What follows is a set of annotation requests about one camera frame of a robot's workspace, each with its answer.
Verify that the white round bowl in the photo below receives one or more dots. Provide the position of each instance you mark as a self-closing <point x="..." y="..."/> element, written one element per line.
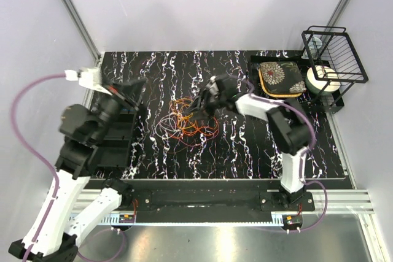
<point x="325" y="80"/>

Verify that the glass cup in rack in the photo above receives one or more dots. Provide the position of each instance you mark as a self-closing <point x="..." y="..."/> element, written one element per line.
<point x="315" y="44"/>

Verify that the floral patterned box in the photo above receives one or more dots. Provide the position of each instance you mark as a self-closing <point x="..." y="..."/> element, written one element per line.
<point x="281" y="79"/>

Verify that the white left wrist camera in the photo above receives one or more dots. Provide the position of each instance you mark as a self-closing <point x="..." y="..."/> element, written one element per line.
<point x="89" y="78"/>

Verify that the black three-compartment tray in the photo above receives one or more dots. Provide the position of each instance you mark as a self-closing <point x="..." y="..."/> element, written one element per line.
<point x="119" y="145"/>

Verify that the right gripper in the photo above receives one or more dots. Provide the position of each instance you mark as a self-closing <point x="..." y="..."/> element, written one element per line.
<point x="196" y="104"/>

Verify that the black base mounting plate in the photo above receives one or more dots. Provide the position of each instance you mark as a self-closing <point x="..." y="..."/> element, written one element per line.
<point x="214" y="206"/>

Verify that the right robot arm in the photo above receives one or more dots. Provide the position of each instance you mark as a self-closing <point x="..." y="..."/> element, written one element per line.
<point x="292" y="132"/>

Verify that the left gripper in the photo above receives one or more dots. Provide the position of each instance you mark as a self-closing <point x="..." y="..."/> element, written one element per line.
<point x="133" y="91"/>

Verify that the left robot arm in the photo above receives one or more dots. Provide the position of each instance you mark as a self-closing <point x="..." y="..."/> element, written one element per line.
<point x="55" y="236"/>

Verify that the black wire dish rack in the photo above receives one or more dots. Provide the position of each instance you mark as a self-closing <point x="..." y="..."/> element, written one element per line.
<point x="339" y="53"/>

